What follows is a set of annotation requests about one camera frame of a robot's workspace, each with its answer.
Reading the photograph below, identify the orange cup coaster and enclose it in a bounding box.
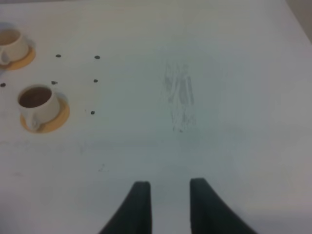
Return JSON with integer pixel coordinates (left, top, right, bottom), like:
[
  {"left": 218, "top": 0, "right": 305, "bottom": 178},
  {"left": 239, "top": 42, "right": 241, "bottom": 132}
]
[
  {"left": 0, "top": 46, "right": 36, "bottom": 71},
  {"left": 20, "top": 97, "right": 70, "bottom": 134}
]

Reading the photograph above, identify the far white teacup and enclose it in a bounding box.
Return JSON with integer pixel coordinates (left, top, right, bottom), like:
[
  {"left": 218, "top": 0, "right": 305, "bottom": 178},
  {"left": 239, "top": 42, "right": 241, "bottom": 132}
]
[{"left": 0, "top": 29, "right": 30, "bottom": 66}]

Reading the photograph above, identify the near white teacup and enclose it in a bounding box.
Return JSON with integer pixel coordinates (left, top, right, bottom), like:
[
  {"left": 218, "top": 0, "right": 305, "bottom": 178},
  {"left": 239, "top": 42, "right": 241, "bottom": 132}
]
[{"left": 17, "top": 84, "right": 60, "bottom": 132}]

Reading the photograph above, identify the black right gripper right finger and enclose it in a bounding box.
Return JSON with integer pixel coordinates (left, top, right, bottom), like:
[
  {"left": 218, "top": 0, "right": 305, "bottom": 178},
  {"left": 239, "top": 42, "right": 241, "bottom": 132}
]
[{"left": 190, "top": 178, "right": 255, "bottom": 234}]

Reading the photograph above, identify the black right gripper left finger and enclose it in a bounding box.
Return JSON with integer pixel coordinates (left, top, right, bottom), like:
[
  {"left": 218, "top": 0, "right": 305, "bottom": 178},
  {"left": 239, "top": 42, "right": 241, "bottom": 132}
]
[{"left": 99, "top": 181, "right": 153, "bottom": 234}]

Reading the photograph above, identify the white teacup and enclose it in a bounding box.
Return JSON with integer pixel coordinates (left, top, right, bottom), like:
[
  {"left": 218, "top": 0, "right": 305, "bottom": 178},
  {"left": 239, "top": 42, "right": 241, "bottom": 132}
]
[
  {"left": 0, "top": 29, "right": 30, "bottom": 66},
  {"left": 17, "top": 84, "right": 60, "bottom": 132}
]

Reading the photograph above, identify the far orange cup coaster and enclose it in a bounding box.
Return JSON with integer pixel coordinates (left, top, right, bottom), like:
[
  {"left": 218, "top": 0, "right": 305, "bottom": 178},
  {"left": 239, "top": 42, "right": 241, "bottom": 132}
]
[{"left": 0, "top": 46, "right": 36, "bottom": 71}]

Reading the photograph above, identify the near orange cup coaster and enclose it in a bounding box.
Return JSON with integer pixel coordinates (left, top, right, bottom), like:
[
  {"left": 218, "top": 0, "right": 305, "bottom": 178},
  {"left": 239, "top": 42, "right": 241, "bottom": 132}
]
[{"left": 20, "top": 97, "right": 70, "bottom": 134}]

